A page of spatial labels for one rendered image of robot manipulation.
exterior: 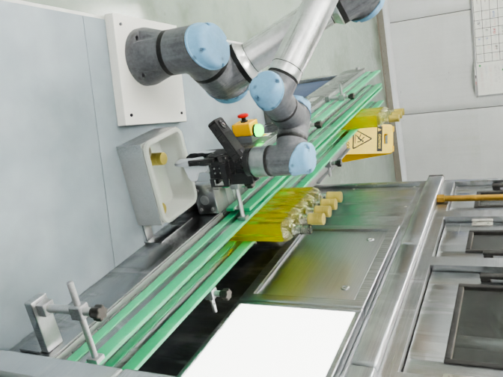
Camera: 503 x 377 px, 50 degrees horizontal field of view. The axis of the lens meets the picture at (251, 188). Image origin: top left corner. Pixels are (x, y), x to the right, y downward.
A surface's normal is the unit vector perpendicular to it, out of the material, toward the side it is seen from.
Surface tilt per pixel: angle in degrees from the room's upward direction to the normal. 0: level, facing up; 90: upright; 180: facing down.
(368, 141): 74
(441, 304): 90
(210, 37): 7
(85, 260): 0
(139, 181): 90
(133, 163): 90
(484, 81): 90
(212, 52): 7
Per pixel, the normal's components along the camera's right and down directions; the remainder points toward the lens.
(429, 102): -0.42, 0.37
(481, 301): -0.19, -0.93
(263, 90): -0.43, -0.36
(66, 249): 0.89, -0.04
